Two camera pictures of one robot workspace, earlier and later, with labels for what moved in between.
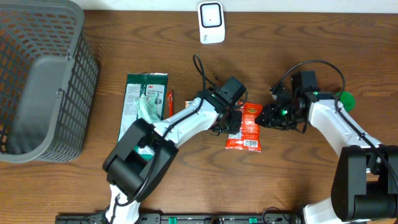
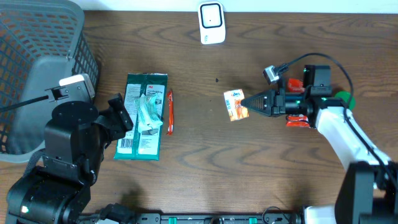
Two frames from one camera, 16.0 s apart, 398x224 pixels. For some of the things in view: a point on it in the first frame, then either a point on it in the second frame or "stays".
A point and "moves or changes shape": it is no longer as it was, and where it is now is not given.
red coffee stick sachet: (170, 98) stays
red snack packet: (249, 137) moves or changes shape
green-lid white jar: (347, 100) stays
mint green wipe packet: (147, 107) stays
